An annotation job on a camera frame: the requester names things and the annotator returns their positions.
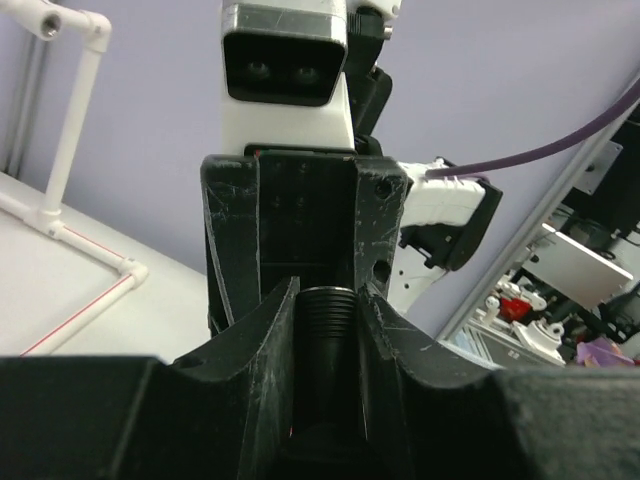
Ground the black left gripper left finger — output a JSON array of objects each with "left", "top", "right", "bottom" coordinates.
[{"left": 1, "top": 278, "right": 299, "bottom": 479}]

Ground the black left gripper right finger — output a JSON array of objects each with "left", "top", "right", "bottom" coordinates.
[{"left": 358, "top": 286, "right": 639, "bottom": 479}]

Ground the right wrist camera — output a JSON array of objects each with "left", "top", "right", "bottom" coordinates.
[{"left": 220, "top": 1, "right": 354, "bottom": 154}]

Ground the white PVC pipe frame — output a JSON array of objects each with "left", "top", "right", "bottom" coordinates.
[{"left": 0, "top": 0, "right": 151, "bottom": 357}]

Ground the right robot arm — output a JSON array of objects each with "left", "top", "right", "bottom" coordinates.
[{"left": 200, "top": 1, "right": 501, "bottom": 335}]

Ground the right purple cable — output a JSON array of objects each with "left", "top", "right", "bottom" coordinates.
[{"left": 424, "top": 97, "right": 640, "bottom": 180}]

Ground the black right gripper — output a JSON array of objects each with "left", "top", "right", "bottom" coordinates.
[{"left": 200, "top": 144, "right": 409, "bottom": 335}]

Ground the small black water faucet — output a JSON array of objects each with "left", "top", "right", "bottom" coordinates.
[{"left": 286, "top": 286, "right": 368, "bottom": 479}]

